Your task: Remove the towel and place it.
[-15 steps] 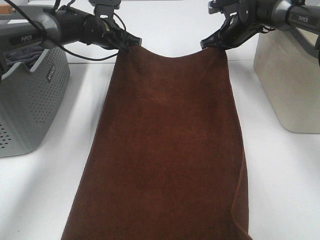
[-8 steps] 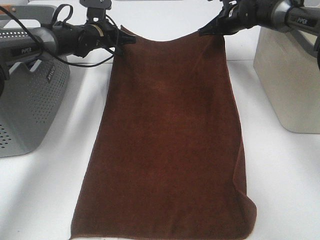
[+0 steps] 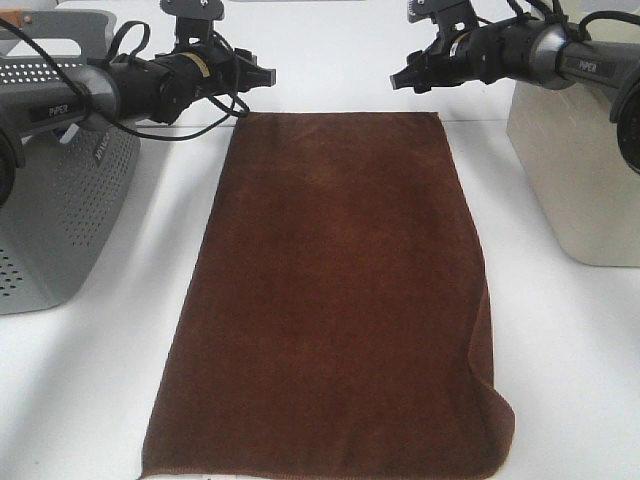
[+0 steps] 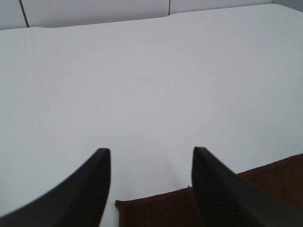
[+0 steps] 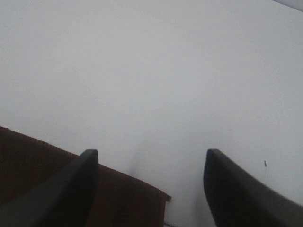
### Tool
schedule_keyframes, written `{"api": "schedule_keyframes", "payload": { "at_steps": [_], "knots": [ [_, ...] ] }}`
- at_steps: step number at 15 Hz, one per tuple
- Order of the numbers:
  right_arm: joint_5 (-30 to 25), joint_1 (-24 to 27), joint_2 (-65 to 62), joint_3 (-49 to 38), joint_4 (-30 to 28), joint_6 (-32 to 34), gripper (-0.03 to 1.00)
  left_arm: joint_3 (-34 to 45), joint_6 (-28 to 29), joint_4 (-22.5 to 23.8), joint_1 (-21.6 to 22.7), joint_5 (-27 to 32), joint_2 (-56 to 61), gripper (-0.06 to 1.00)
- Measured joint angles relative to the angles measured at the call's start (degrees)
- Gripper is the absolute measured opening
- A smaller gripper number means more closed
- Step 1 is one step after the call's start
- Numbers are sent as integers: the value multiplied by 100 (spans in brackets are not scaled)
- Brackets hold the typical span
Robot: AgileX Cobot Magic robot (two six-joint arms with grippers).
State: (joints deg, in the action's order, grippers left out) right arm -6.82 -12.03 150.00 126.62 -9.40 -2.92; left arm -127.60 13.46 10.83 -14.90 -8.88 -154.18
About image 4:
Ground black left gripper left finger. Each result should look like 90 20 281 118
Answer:
0 148 111 227

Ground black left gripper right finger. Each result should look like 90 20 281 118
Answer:
191 147 303 227

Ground brown towel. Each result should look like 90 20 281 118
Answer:
115 154 303 227

